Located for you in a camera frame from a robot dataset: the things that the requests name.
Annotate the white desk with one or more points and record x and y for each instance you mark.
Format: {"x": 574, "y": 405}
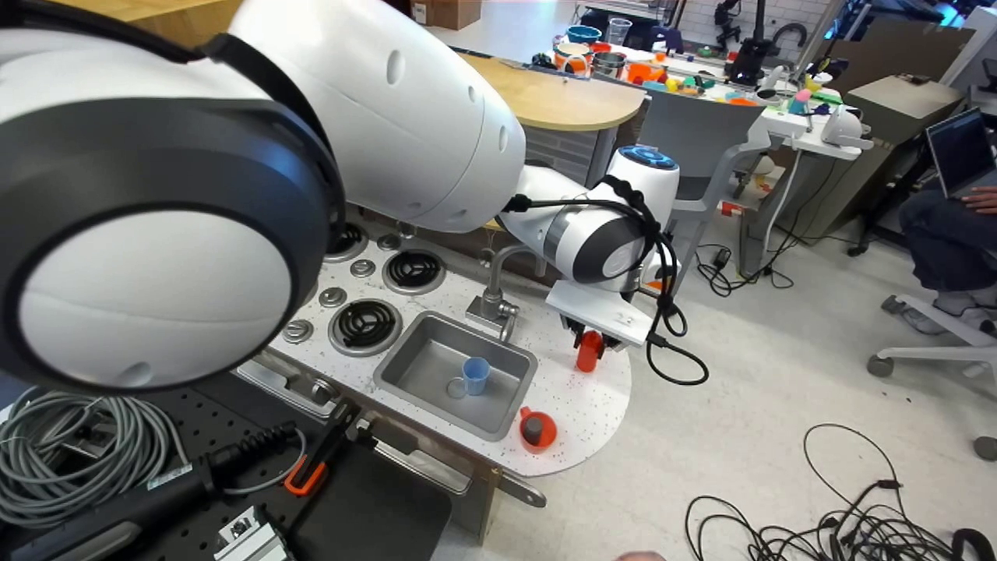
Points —
{"x": 782, "y": 125}

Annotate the white kettle-shaped object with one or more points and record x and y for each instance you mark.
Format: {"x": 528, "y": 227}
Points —
{"x": 841, "y": 130}

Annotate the toy kitchen sink playset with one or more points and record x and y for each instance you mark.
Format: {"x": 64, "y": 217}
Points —
{"x": 593, "y": 415}

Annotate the grey toy faucet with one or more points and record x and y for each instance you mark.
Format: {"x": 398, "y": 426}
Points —
{"x": 495, "y": 301}

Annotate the orange cup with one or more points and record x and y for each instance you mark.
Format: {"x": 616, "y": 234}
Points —
{"x": 537, "y": 429}

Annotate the black coil stove burner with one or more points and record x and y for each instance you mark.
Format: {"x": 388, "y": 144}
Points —
{"x": 365, "y": 324}
{"x": 346, "y": 242}
{"x": 414, "y": 272}

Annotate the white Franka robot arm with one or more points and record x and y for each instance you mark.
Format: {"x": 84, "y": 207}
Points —
{"x": 393, "y": 105}

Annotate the small brown cardboard box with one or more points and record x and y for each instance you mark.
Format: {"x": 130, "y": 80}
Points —
{"x": 454, "y": 13}

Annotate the flat brown cardboard box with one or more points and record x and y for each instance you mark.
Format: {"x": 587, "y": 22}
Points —
{"x": 904, "y": 98}

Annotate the grey round stove knob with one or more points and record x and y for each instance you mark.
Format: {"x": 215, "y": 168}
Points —
{"x": 301, "y": 331}
{"x": 363, "y": 265}
{"x": 331, "y": 296}
{"x": 391, "y": 242}

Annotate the black and orange clamp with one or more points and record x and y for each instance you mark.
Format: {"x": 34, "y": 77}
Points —
{"x": 312, "y": 465}

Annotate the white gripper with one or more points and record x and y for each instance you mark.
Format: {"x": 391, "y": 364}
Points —
{"x": 595, "y": 310}

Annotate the grey toy microwave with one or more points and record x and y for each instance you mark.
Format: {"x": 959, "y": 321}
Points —
{"x": 564, "y": 157}

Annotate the grey toy sink basin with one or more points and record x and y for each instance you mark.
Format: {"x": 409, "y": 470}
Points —
{"x": 421, "y": 364}

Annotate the blue bowl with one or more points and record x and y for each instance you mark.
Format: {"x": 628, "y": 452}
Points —
{"x": 583, "y": 34}

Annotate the silver metal bracket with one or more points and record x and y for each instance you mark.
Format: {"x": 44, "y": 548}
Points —
{"x": 247, "y": 535}

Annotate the grey office chair base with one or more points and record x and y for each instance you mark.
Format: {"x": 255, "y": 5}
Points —
{"x": 937, "y": 354}

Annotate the blue plastic cup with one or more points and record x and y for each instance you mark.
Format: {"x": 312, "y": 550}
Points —
{"x": 479, "y": 376}

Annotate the orange toy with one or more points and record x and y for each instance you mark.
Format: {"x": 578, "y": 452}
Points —
{"x": 644, "y": 72}

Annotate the open laptop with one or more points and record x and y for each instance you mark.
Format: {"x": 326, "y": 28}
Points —
{"x": 959, "y": 152}

